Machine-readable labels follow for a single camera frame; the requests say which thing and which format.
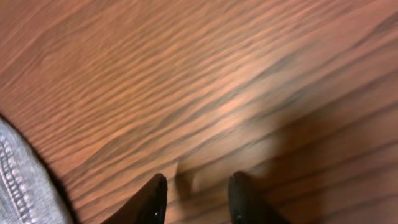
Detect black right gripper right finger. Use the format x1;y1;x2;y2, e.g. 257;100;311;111
228;172;291;224

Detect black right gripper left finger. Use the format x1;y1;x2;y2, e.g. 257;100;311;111
102;173;167;224

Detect light blue denim shorts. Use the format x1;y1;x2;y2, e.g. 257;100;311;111
1;119;73;224

